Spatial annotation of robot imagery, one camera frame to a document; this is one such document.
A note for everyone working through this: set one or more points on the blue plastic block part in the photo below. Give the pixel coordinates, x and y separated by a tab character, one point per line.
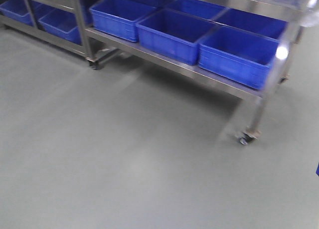
317	170

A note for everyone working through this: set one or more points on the stainless steel shelf rack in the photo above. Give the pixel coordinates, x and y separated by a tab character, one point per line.
290	10

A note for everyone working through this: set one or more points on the blue plastic bin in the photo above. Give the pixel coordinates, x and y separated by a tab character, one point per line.
243	57
119	17
173	34
62	24

